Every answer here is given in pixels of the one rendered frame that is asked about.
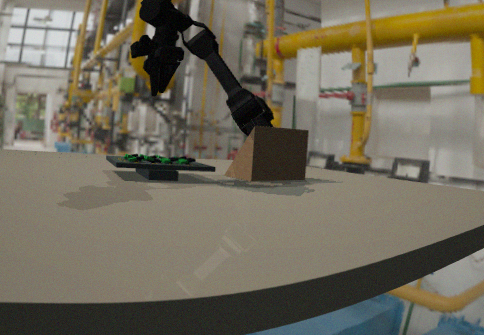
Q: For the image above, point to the dark grey switch panel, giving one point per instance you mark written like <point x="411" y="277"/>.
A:
<point x="158" y="167"/>

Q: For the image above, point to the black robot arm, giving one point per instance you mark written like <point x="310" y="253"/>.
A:
<point x="246" y="108"/>

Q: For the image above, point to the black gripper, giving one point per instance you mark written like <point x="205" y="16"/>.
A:
<point x="162" y="67"/>

